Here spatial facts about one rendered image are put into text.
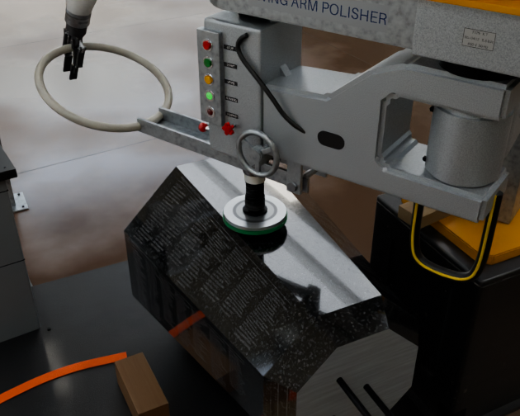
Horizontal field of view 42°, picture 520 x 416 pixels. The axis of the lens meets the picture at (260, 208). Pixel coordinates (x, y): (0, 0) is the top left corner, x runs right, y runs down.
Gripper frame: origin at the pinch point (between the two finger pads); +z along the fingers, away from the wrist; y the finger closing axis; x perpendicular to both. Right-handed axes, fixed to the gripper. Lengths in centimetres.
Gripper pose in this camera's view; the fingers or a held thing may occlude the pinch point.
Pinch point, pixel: (70, 68)
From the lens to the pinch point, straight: 272.6
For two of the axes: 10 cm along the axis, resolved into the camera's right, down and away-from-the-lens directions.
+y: 5.9, 6.9, -4.1
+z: -3.0, 6.7, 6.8
